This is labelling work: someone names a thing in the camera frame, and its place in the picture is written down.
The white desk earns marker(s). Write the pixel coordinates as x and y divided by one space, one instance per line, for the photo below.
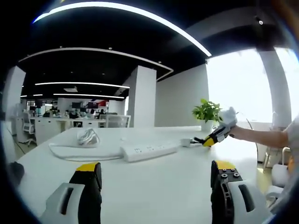
151 177

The white charger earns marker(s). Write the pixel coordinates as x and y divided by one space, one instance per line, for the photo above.
186 142

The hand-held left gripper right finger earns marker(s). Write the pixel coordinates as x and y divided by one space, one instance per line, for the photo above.
233 200

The white office chair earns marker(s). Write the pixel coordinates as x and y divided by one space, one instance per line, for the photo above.
29 126

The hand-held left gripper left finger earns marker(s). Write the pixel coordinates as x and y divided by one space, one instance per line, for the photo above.
70 198

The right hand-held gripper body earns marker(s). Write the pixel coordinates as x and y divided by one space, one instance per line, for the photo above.
229 117

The row of white office desks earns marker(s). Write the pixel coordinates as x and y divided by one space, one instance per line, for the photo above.
60 124

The white power strip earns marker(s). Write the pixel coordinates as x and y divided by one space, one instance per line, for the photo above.
149 151

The black computer mouse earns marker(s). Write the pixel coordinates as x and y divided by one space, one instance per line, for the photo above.
16 171

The green potted plant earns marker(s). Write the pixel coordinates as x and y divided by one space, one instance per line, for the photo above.
208 110

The person's right hand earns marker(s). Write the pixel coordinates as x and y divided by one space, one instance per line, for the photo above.
234 132

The long curved ceiling light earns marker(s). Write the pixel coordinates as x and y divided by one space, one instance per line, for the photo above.
121 9

